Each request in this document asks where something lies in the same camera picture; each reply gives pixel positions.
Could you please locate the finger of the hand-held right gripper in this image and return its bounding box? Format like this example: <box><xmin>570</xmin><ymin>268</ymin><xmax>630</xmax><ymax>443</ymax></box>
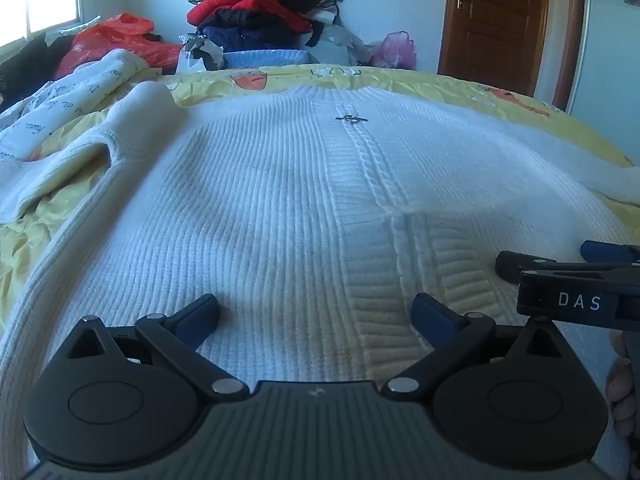
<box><xmin>495</xmin><ymin>250</ymin><xmax>640</xmax><ymax>287</ymax></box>
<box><xmin>581</xmin><ymin>240</ymin><xmax>640</xmax><ymax>262</ymax></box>

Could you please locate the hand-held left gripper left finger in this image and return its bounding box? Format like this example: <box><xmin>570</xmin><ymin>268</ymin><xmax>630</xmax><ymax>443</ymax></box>
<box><xmin>67</xmin><ymin>294</ymin><xmax>250</xmax><ymax>402</ymax></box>

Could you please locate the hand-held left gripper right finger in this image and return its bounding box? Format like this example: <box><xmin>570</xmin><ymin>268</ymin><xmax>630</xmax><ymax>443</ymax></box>
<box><xmin>381</xmin><ymin>294</ymin><xmax>568</xmax><ymax>402</ymax></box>

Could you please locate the white knit sweater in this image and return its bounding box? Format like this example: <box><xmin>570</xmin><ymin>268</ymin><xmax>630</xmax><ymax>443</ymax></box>
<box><xmin>0</xmin><ymin>82</ymin><xmax>640</xmax><ymax>480</ymax></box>

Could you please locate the person's right hand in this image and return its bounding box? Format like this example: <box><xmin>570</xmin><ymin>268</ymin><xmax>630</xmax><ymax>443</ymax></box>
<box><xmin>605</xmin><ymin>359</ymin><xmax>640</xmax><ymax>456</ymax></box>

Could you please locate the yellow carrot print bedsheet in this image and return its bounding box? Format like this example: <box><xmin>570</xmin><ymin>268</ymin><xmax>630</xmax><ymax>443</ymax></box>
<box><xmin>0</xmin><ymin>62</ymin><xmax>640</xmax><ymax>341</ymax></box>

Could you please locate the brown wooden door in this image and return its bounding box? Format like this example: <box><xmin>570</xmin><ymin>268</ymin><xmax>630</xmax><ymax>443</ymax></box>
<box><xmin>437</xmin><ymin>0</ymin><xmax>551</xmax><ymax>96</ymax></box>

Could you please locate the purple mesh bag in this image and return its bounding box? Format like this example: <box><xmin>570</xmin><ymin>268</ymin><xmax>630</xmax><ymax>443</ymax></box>
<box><xmin>372</xmin><ymin>31</ymin><xmax>417</xmax><ymax>70</ymax></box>

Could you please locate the white plastic bag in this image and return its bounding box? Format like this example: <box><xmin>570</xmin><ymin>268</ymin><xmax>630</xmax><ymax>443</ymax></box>
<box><xmin>176</xmin><ymin>32</ymin><xmax>226</xmax><ymax>75</ymax></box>

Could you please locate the white printed quilt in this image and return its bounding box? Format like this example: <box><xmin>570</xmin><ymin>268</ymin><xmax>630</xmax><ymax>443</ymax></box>
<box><xmin>0</xmin><ymin>49</ymin><xmax>163</xmax><ymax>161</ymax></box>

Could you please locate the light blue knit garment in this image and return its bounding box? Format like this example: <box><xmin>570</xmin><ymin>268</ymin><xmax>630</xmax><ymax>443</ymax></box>
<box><xmin>222</xmin><ymin>49</ymin><xmax>321</xmax><ymax>70</ymax></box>

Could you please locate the navy jacket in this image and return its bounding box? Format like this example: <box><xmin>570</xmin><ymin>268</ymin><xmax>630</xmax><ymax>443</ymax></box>
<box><xmin>197</xmin><ymin>10</ymin><xmax>311</xmax><ymax>53</ymax></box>

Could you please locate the grey garment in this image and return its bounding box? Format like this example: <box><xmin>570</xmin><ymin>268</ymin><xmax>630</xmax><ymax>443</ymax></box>
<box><xmin>315</xmin><ymin>25</ymin><xmax>376</xmax><ymax>66</ymax></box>

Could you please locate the red plastic bag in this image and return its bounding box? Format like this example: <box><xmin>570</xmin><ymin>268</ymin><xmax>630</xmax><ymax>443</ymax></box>
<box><xmin>52</xmin><ymin>12</ymin><xmax>183</xmax><ymax>81</ymax></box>

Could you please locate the black cloth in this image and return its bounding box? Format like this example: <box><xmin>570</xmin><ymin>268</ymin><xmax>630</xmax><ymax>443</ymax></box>
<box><xmin>0</xmin><ymin>35</ymin><xmax>76</xmax><ymax>111</ymax></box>

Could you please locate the brown wooden door frame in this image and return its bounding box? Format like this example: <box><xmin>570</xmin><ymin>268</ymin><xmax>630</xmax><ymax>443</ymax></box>
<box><xmin>530</xmin><ymin>0</ymin><xmax>586</xmax><ymax>113</ymax></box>

